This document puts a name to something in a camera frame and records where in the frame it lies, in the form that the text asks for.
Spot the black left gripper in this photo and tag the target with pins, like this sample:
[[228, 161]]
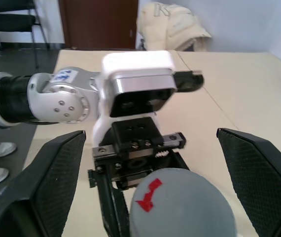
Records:
[[133, 138]]

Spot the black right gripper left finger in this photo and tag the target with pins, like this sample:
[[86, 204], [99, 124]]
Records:
[[44, 192]]

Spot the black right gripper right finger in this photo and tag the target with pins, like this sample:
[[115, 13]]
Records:
[[261, 187]]

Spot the gray jar lid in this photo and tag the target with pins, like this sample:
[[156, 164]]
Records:
[[185, 205]]

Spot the cream padded jacket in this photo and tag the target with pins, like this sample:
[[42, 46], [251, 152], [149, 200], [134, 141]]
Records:
[[160, 27]]

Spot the brown wooden door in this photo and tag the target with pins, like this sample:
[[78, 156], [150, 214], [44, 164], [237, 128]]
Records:
[[98, 22]]

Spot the black chair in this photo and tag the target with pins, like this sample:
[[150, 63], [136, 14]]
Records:
[[7, 23]]

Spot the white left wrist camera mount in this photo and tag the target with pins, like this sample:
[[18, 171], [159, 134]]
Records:
[[135, 64]]

